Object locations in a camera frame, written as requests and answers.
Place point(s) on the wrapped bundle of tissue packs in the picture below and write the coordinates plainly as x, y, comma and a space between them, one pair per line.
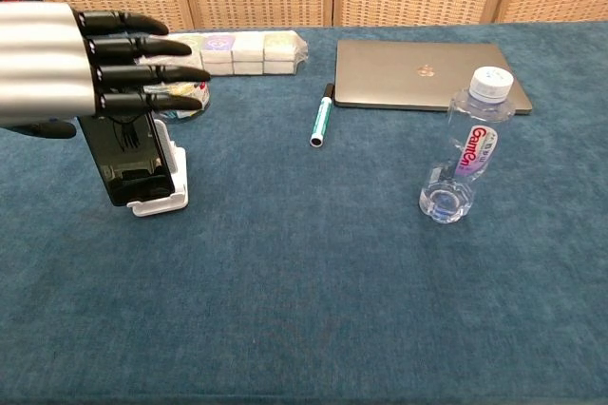
256, 53

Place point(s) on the clear plastic water bottle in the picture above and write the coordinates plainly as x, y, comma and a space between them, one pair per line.
468, 148

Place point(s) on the blue velvet tablecloth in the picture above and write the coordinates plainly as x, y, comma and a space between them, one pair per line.
304, 281

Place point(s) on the white phone stand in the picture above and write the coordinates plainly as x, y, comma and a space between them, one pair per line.
176, 177

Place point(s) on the grey closed laptop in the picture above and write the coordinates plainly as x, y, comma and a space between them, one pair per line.
418, 74

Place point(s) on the clear jar of binder clips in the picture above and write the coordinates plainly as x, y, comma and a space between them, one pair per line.
190, 91

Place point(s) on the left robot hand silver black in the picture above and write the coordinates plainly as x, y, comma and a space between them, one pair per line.
47, 63

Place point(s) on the black smartphone blue edge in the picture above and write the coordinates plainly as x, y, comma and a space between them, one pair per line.
128, 162

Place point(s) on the green whiteboard marker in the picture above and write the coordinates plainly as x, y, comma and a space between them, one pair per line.
323, 112

